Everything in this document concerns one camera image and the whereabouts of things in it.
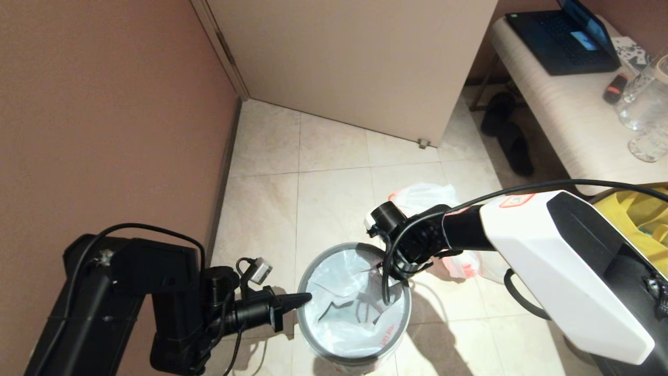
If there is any beige striped stool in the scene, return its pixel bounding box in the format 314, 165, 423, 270
565, 334, 601, 366

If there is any beige door frame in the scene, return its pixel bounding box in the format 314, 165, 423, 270
190, 0, 250, 101

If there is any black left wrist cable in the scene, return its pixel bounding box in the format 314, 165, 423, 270
31, 223, 261, 376

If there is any dark blue laptop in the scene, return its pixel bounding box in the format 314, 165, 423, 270
504, 0, 623, 76

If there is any black orange handheld device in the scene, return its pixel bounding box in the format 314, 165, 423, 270
603, 72, 630, 105

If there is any cream striped bench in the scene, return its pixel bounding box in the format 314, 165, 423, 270
470, 15, 668, 196

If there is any white red-printed plastic bag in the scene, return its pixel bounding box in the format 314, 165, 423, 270
304, 249, 407, 361

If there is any grey plastic bin ring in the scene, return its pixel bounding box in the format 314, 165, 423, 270
296, 242, 413, 365

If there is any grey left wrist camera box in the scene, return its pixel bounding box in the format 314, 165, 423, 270
249, 258, 273, 285

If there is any beige door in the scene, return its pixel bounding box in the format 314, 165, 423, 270
208, 0, 499, 148

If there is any spare white plastic bag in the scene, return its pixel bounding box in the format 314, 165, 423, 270
387, 182, 515, 283

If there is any black slipper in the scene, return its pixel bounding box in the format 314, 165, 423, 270
496, 123, 535, 177
479, 91, 518, 137

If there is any clear ribbed glass bottle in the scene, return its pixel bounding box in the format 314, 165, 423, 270
622, 52, 668, 105

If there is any white black patterned card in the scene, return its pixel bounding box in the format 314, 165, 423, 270
613, 36, 653, 74

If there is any clear glass cup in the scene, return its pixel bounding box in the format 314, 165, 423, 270
628, 123, 668, 163
616, 84, 668, 132

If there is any yellow bag with black handle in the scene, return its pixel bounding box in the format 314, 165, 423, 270
592, 185, 668, 262

